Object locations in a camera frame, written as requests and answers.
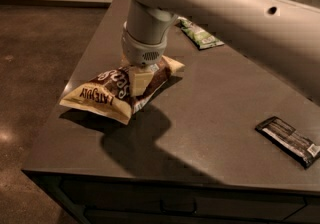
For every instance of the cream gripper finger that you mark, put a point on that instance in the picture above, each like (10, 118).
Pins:
(139, 78)

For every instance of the black snack bar wrapper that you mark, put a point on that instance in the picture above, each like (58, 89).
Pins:
(286, 137)

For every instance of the dark cabinet drawer front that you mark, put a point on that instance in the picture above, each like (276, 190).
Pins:
(99, 200)

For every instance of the brown and cream chip bag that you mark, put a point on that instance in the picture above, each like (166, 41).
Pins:
(108, 94)

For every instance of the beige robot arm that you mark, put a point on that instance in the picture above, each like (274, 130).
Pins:
(281, 35)

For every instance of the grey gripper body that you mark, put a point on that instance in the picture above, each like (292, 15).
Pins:
(140, 52)

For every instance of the green jalapeno chip bag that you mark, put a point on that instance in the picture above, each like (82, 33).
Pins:
(200, 37)

